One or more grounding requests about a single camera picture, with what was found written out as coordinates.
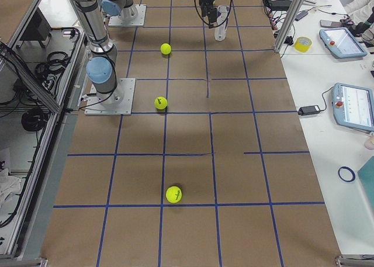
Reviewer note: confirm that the front Wilson tennis ball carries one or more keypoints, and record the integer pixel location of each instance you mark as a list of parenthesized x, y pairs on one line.
[(173, 194)]

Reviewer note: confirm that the black power brick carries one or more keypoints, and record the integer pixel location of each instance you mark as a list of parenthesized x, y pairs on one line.
[(282, 5)]

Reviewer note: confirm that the clear tennis ball can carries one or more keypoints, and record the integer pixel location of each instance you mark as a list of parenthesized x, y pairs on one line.
[(222, 21)]

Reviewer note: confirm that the lower teach pendant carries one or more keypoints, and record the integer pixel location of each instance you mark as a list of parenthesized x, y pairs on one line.
[(353, 106)]

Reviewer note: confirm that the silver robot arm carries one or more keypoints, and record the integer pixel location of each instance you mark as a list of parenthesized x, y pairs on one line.
[(113, 7), (90, 17)]

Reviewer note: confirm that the teach pendant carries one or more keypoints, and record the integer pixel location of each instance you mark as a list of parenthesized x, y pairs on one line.
[(341, 43), (353, 106)]

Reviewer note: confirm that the teal box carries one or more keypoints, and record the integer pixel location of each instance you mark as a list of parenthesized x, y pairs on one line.
[(366, 178)]

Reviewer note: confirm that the black power adapter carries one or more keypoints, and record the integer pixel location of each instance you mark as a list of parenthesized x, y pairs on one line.
[(308, 110)]

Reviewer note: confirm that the centre tennis ball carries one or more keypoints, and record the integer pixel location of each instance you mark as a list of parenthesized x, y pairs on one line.
[(165, 49)]

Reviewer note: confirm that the yellow tape roll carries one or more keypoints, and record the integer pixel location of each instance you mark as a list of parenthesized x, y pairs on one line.
[(303, 44)]

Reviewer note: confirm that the tennis ball near base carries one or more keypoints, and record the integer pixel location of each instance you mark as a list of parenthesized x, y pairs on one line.
[(160, 103)]

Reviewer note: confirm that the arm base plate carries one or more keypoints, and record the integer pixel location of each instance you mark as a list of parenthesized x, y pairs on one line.
[(137, 15), (119, 103)]

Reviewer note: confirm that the upper teach pendant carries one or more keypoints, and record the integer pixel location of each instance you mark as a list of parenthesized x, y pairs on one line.
[(341, 43)]

